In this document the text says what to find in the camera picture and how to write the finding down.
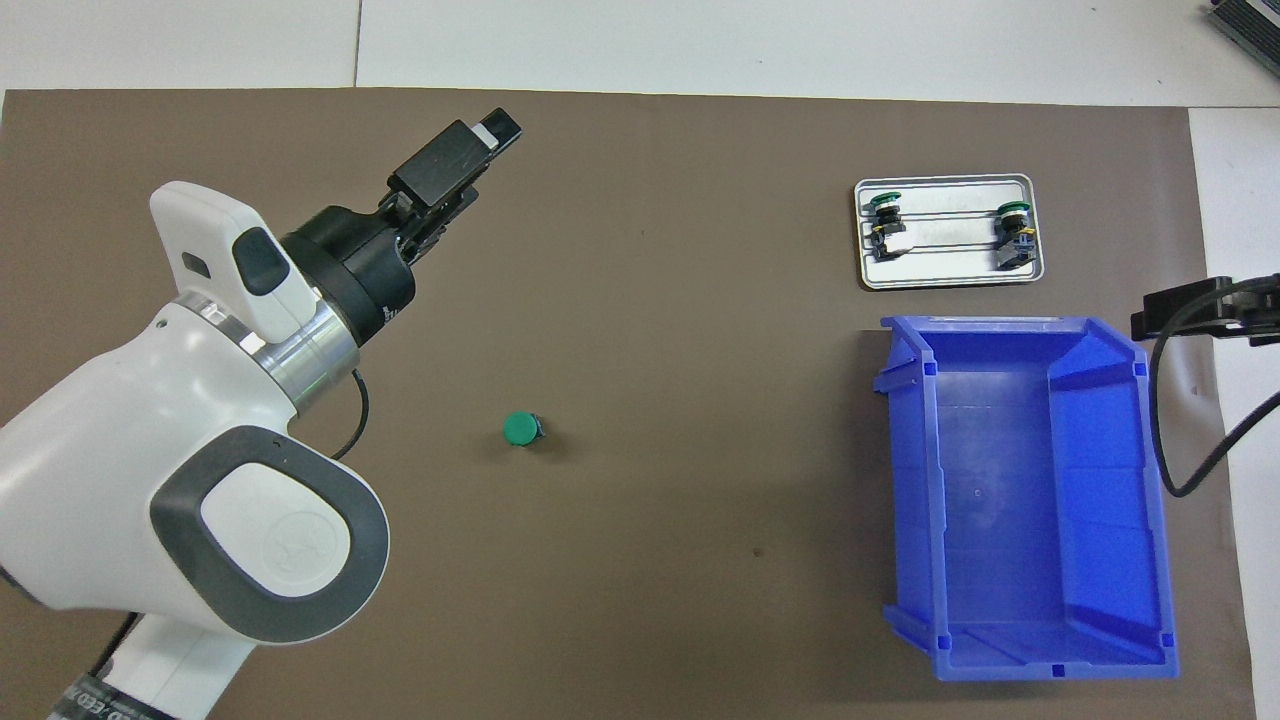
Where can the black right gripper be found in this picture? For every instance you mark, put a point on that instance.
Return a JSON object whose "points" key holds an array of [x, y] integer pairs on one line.
{"points": [[1262, 310]]}

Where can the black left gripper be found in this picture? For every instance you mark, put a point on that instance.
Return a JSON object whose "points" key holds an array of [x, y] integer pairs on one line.
{"points": [[360, 260]]}

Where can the green push button switch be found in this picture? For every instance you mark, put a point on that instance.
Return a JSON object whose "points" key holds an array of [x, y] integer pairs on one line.
{"points": [[888, 228], [1015, 240], [520, 428]]}

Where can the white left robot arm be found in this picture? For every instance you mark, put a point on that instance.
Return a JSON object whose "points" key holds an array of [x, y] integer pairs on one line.
{"points": [[150, 450]]}

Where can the grey metal tray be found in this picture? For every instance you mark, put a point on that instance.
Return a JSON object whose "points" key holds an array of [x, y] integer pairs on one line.
{"points": [[950, 265]]}

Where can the blue plastic storage bin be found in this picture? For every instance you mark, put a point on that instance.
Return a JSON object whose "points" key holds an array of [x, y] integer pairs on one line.
{"points": [[1000, 500]]}

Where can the brown table mat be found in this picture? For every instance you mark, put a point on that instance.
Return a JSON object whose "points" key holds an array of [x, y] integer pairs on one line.
{"points": [[700, 300]]}

